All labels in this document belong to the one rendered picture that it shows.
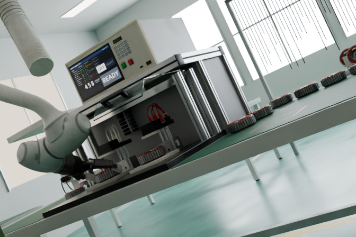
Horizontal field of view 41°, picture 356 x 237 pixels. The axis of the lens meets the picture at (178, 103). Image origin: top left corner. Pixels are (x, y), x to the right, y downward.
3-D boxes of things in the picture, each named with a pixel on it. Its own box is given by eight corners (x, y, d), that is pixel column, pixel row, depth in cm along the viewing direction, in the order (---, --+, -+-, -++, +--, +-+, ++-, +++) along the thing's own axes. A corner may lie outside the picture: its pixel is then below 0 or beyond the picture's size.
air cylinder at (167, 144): (177, 151, 193) (172, 138, 193) (163, 156, 197) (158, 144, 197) (183, 147, 198) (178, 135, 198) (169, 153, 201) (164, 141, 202)
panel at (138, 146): (225, 128, 196) (195, 62, 197) (111, 176, 229) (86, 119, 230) (227, 128, 197) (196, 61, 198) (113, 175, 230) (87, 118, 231)
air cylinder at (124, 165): (133, 169, 206) (128, 157, 206) (121, 174, 210) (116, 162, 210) (140, 165, 210) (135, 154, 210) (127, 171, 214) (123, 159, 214)
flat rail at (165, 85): (179, 82, 184) (176, 75, 184) (71, 136, 216) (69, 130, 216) (180, 81, 185) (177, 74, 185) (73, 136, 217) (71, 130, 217)
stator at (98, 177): (112, 178, 190) (108, 169, 190) (91, 186, 195) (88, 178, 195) (127, 169, 200) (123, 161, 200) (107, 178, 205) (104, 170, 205)
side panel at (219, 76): (231, 132, 196) (198, 60, 197) (225, 134, 198) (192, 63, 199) (255, 117, 220) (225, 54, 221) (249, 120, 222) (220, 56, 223)
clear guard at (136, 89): (141, 96, 163) (134, 80, 164) (93, 121, 176) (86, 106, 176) (186, 82, 191) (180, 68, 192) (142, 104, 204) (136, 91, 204)
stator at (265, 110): (251, 120, 205) (248, 112, 205) (276, 110, 201) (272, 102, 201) (246, 125, 195) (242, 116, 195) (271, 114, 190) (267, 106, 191)
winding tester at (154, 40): (157, 65, 191) (135, 18, 192) (82, 106, 214) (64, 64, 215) (199, 55, 225) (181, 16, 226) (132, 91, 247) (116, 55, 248)
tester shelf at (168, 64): (179, 65, 183) (174, 54, 184) (63, 127, 218) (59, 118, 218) (225, 54, 221) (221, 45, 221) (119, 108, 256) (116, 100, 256)
